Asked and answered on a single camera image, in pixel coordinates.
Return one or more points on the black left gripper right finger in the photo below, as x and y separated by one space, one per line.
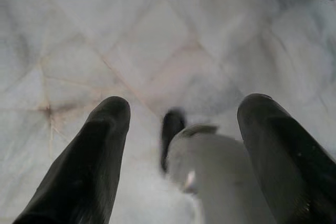
283 169

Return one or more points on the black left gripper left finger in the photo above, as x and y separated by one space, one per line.
86 169

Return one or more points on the black robot left foot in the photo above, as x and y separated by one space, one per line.
170 129

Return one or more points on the grey robot left leg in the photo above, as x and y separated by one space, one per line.
218 176

